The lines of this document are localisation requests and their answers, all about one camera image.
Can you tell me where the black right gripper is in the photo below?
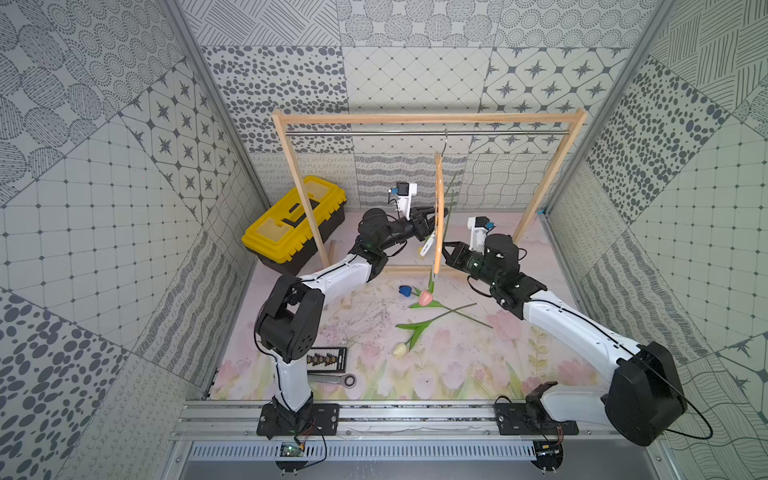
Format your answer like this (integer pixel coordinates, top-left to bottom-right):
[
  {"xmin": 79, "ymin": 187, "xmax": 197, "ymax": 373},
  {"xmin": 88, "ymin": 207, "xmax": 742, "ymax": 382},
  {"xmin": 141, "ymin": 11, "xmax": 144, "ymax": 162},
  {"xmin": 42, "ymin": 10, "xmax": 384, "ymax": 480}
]
[{"xmin": 439, "ymin": 240, "xmax": 501, "ymax": 289}]

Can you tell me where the yellow tulip flower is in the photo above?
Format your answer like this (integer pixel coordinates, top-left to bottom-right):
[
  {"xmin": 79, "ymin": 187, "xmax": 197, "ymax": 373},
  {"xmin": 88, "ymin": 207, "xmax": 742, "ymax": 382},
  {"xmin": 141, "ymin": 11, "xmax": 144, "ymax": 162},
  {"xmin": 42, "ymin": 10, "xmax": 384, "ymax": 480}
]
[{"xmin": 442, "ymin": 173, "xmax": 457, "ymax": 238}]

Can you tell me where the beige wavy clothes hanger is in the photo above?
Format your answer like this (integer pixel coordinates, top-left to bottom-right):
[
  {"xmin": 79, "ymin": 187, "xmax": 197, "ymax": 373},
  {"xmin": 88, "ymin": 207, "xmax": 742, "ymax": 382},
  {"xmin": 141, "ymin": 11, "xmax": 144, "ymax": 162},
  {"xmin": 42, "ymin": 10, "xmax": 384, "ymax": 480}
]
[{"xmin": 432, "ymin": 131, "xmax": 448, "ymax": 278}]

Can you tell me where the pink tulip flower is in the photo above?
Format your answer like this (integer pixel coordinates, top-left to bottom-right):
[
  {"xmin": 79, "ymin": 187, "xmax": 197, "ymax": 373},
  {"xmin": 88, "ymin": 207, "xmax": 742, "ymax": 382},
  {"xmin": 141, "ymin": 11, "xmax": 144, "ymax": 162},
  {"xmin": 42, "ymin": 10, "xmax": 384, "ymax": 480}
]
[{"xmin": 409, "ymin": 271, "xmax": 444, "ymax": 309}]

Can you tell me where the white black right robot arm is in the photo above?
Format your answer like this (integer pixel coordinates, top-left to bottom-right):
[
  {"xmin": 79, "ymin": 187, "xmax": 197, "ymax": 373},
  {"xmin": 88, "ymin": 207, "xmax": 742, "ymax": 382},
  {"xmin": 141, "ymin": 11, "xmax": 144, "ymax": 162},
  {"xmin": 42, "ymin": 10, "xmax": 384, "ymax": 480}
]
[{"xmin": 442, "ymin": 234, "xmax": 689, "ymax": 446}]

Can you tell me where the white clothespin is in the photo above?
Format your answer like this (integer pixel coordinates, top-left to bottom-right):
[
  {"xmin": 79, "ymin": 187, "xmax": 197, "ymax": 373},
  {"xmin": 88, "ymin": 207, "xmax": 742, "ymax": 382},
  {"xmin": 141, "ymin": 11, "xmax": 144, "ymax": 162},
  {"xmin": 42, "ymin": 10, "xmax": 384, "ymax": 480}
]
[{"xmin": 419, "ymin": 233, "xmax": 436, "ymax": 258}]

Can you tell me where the floral pink table mat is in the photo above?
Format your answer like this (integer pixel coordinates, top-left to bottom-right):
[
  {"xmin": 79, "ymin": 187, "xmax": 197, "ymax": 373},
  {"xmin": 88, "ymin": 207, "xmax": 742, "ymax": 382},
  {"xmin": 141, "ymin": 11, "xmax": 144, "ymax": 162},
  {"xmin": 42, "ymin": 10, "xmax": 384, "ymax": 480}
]
[{"xmin": 209, "ymin": 219, "xmax": 606, "ymax": 401}]

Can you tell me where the cream white tulip flower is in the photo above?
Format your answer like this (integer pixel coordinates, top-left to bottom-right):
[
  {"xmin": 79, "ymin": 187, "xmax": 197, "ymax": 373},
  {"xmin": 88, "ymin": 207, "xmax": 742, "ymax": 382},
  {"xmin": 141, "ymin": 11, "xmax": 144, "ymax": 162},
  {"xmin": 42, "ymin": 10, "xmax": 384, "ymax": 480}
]
[{"xmin": 392, "ymin": 303, "xmax": 490, "ymax": 359}]

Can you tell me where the yellow black toolbox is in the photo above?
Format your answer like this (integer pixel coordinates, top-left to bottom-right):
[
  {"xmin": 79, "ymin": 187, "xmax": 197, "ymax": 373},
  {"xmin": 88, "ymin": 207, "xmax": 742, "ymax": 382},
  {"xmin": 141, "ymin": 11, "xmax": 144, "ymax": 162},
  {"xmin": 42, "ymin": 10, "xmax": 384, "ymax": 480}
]
[{"xmin": 242, "ymin": 176, "xmax": 347, "ymax": 275}]

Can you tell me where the silver ratchet wrench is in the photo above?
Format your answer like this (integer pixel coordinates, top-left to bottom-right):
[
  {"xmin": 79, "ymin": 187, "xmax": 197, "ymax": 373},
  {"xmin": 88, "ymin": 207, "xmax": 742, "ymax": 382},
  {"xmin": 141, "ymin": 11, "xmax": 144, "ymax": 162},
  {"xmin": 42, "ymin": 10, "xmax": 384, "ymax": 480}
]
[{"xmin": 308, "ymin": 373, "xmax": 357, "ymax": 389}]

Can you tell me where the black bit set case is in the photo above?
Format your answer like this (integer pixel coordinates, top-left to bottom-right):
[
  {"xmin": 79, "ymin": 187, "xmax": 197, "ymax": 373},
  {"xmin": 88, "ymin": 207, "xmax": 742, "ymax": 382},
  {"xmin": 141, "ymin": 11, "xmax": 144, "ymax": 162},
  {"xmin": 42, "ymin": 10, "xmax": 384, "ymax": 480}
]
[{"xmin": 306, "ymin": 347, "xmax": 348, "ymax": 374}]

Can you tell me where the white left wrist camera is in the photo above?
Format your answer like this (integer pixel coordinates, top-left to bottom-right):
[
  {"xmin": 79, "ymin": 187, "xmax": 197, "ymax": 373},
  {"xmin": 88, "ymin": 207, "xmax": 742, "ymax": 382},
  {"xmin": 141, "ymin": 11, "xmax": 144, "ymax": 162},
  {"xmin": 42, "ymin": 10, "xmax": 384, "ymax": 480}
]
[{"xmin": 388, "ymin": 182, "xmax": 418, "ymax": 220}]

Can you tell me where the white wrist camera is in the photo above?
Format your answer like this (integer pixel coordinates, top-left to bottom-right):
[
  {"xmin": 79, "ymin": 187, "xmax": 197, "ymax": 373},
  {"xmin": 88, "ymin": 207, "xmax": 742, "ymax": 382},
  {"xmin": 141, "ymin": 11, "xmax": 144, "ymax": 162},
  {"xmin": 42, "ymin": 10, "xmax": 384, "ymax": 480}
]
[
  {"xmin": 388, "ymin": 182, "xmax": 418, "ymax": 220},
  {"xmin": 467, "ymin": 216, "xmax": 495, "ymax": 252}
]

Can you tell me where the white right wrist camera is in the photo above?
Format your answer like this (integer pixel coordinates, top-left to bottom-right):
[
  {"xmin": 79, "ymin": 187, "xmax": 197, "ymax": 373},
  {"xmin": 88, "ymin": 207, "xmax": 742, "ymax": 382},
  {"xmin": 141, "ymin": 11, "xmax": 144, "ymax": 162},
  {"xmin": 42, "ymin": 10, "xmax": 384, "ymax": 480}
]
[{"xmin": 467, "ymin": 216, "xmax": 495, "ymax": 252}]

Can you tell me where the wooden clothes rack frame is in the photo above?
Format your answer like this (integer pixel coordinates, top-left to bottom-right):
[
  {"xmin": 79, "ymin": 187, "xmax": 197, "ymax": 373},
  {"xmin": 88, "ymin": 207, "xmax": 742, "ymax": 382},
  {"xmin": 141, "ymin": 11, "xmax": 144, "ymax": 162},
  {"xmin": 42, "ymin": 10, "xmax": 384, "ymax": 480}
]
[{"xmin": 272, "ymin": 109, "xmax": 589, "ymax": 278}]

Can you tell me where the aluminium rail base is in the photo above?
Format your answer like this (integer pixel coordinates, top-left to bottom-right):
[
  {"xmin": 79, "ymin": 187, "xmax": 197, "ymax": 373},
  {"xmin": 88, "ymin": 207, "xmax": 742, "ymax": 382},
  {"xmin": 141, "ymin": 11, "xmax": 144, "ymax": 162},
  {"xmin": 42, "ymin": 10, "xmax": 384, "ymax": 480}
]
[{"xmin": 170, "ymin": 401, "xmax": 635, "ymax": 464}]

